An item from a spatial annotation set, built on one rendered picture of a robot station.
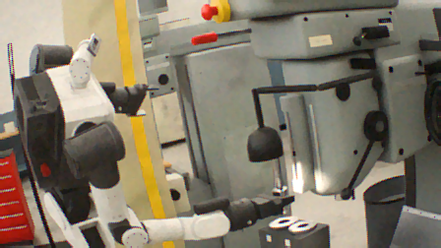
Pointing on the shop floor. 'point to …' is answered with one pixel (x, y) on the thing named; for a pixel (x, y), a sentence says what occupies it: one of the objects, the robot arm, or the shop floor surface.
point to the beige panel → (110, 62)
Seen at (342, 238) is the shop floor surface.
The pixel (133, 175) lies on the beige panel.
